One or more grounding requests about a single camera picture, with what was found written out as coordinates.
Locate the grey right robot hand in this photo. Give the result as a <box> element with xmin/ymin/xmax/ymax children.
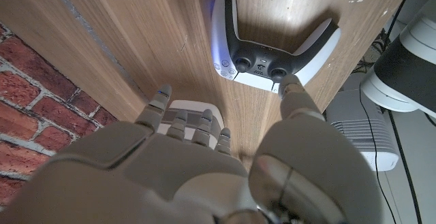
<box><xmin>0</xmin><ymin>74</ymin><xmax>384</xmax><ymax>224</ymax></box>

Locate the white black PS5 controller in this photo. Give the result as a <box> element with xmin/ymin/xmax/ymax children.
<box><xmin>210</xmin><ymin>0</ymin><xmax>341</xmax><ymax>94</ymax></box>

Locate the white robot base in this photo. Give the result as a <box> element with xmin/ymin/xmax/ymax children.
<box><xmin>325</xmin><ymin>89</ymin><xmax>399</xmax><ymax>172</ymax></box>

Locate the white grey collapsible bucket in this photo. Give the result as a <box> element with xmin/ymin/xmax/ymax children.
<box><xmin>158</xmin><ymin>99</ymin><xmax>225</xmax><ymax>150</ymax></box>

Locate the red brick printed backdrop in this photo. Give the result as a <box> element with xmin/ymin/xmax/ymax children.
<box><xmin>0</xmin><ymin>22</ymin><xmax>119</xmax><ymax>208</ymax></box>

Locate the white black robot torso column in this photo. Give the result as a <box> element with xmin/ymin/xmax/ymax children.
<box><xmin>360</xmin><ymin>0</ymin><xmax>436</xmax><ymax>119</ymax></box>

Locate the thin black right hand cable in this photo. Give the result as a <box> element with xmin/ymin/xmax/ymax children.
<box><xmin>358</xmin><ymin>80</ymin><xmax>398</xmax><ymax>224</ymax></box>

